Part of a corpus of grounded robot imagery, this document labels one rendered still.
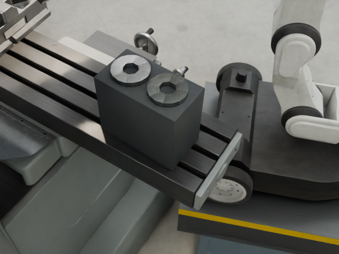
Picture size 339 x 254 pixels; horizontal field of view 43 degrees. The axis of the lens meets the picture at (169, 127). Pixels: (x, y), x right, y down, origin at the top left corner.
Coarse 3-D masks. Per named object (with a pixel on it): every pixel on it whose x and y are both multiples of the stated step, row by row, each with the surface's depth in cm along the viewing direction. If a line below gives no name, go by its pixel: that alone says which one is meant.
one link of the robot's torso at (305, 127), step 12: (324, 84) 157; (324, 96) 161; (336, 96) 153; (336, 108) 150; (288, 120) 150; (300, 120) 148; (312, 120) 147; (324, 120) 146; (336, 120) 146; (288, 132) 154; (300, 132) 151; (312, 132) 150; (324, 132) 149; (336, 132) 148
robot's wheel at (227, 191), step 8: (232, 168) 150; (224, 176) 148; (232, 176) 148; (240, 176) 149; (248, 176) 152; (216, 184) 157; (224, 184) 156; (232, 184) 154; (240, 184) 150; (248, 184) 150; (216, 192) 160; (224, 192) 159; (232, 192) 158; (240, 192) 157; (248, 192) 153; (216, 200) 162; (224, 200) 161; (232, 200) 160; (240, 200) 158
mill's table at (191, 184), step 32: (32, 32) 133; (0, 64) 124; (32, 64) 128; (64, 64) 125; (96, 64) 125; (0, 96) 124; (32, 96) 117; (64, 96) 117; (96, 96) 119; (64, 128) 115; (96, 128) 111; (224, 128) 112; (128, 160) 107; (192, 160) 105; (224, 160) 107; (192, 192) 100
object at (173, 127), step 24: (120, 72) 95; (144, 72) 95; (168, 72) 97; (120, 96) 95; (144, 96) 93; (168, 96) 91; (192, 96) 93; (120, 120) 102; (144, 120) 95; (168, 120) 89; (192, 120) 98; (144, 144) 102; (168, 144) 96; (192, 144) 107; (168, 168) 103
